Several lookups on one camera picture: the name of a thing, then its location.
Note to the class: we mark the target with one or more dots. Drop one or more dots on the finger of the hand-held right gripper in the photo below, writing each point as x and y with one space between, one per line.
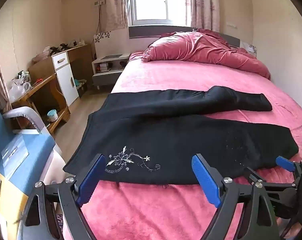
284 162
249 173

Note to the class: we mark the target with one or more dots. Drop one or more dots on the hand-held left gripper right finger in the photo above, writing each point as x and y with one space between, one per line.
206 180

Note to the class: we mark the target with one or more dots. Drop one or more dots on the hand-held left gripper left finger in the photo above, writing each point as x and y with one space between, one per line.
91 180

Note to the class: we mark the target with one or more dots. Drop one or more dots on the black embroidered pants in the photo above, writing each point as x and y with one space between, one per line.
153 135

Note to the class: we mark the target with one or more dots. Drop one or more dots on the blue chair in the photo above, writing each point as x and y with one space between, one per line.
38 145

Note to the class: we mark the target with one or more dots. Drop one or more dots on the teal white cup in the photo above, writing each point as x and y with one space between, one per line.
52 116

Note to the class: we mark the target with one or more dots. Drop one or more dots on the clear plastic sleeve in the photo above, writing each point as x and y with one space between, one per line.
15 155

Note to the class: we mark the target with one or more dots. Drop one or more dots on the yellow board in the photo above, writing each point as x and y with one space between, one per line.
8 200

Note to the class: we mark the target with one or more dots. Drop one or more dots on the low wooden table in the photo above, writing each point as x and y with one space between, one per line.
53 97

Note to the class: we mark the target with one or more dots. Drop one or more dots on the white grey nightstand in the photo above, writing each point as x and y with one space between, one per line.
103 78

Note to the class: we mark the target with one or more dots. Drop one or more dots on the bed with pink sheet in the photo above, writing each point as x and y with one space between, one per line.
166 75

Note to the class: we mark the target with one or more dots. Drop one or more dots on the clear plastic bag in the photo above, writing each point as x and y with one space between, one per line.
17 90

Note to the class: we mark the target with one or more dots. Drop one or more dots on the white floral nightstand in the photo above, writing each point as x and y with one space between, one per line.
250 47

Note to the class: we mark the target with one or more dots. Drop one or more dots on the wooden desk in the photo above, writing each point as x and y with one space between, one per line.
78 52

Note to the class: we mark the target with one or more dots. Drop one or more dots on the red quilt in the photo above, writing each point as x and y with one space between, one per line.
203 47

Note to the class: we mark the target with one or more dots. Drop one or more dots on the white floral panel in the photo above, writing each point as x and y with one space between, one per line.
102 38

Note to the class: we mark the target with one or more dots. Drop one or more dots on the grey headboard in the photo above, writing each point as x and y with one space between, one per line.
141 32

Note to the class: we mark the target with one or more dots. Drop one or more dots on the window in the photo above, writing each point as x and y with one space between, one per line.
153 2

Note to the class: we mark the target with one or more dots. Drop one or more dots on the wall power strip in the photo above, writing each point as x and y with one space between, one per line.
100 2

